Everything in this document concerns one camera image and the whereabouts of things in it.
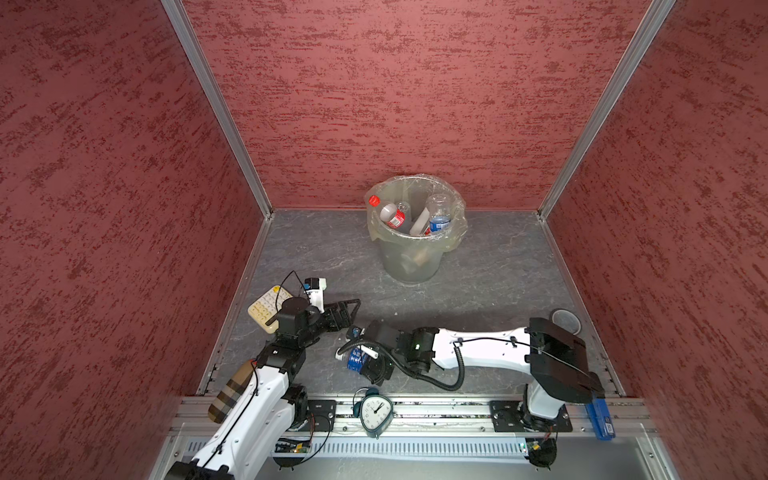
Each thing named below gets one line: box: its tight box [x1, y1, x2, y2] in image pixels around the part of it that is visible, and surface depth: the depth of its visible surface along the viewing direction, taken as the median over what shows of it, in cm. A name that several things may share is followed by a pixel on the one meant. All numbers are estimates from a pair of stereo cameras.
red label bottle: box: [387, 202, 410, 229], surface depth 89 cm
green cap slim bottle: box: [409, 207, 430, 235], surface depth 94 cm
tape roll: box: [550, 308, 582, 335], surface depth 94 cm
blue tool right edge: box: [585, 398, 616, 441], surface depth 74 cm
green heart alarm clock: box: [352, 387, 394, 440], surface depth 73 cm
